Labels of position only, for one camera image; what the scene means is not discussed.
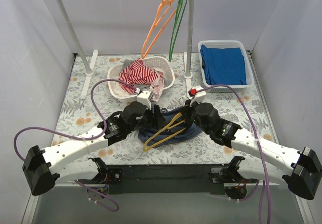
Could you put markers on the yellow clothes hanger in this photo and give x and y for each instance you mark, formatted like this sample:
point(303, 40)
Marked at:
point(174, 120)

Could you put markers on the white oval laundry basket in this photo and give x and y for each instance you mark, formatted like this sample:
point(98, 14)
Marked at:
point(157, 63)

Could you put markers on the aluminium frame rail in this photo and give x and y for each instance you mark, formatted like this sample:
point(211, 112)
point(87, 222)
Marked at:
point(32, 203)

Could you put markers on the blue folded cloth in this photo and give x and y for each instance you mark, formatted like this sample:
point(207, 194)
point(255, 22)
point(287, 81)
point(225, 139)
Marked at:
point(223, 66)

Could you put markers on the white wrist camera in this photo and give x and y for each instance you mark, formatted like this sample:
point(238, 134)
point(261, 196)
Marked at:
point(197, 95)
point(144, 97)

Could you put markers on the floral table mat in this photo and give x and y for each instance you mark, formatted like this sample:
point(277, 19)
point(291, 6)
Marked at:
point(77, 116)

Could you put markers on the navy blue tank top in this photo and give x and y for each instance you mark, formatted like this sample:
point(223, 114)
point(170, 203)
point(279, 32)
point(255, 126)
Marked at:
point(187, 134)

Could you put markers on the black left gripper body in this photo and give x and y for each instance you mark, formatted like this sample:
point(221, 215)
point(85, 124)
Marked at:
point(154, 116)

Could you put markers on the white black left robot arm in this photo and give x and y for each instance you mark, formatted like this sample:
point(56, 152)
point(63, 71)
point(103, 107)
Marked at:
point(44, 168)

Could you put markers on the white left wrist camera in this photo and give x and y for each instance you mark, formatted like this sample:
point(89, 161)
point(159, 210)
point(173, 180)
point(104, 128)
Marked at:
point(144, 97)

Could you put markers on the green clothes hanger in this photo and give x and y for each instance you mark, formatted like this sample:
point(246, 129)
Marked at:
point(180, 10)

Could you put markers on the grey garment in basket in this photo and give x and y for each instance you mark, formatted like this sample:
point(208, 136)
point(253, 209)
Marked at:
point(128, 64)

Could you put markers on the red white striped garment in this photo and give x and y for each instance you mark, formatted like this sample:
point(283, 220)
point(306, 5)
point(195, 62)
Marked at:
point(157, 84)

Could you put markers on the white rectangular basket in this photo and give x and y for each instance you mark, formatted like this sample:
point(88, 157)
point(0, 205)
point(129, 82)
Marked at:
point(221, 87)

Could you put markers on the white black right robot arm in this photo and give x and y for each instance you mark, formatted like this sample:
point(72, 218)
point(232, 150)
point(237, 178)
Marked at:
point(300, 170)

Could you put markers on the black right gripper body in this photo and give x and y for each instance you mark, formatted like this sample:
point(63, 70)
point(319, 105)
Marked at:
point(187, 114)

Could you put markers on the silver clothes rack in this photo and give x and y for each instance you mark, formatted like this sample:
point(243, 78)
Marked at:
point(89, 66)

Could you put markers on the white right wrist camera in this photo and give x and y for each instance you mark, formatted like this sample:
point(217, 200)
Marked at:
point(197, 95)

